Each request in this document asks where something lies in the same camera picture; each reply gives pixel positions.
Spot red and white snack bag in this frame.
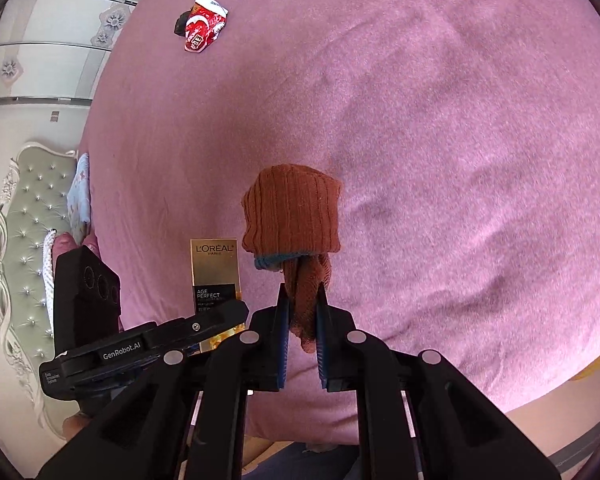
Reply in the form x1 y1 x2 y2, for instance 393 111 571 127
182 0 229 54

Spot green tufted headboard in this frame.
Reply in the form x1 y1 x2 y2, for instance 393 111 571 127
0 142 81 441

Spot gold box with black label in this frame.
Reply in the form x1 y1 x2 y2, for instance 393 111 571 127
190 238 248 353

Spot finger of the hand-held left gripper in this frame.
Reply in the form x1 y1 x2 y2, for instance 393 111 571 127
145 301 251 356

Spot pink bedspread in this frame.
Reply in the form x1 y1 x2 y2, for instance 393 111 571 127
77 0 600 446

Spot person's dark trousers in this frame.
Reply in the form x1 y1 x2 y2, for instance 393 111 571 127
242 442 361 480

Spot white braided cord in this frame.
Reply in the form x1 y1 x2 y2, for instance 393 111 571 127
40 229 58 306

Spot pink pillow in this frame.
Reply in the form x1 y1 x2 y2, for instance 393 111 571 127
52 232 101 271

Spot blue patterned pillow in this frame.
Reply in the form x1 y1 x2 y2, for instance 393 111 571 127
66 152 92 238

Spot white wardrobe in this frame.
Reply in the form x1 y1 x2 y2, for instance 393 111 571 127
0 0 166 106

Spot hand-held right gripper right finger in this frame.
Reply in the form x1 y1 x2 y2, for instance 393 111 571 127
315 285 563 480

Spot orange-brown ribbed sock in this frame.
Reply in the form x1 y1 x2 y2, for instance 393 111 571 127
242 164 343 356

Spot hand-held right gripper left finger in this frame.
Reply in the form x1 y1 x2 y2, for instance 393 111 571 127
37 282 291 480

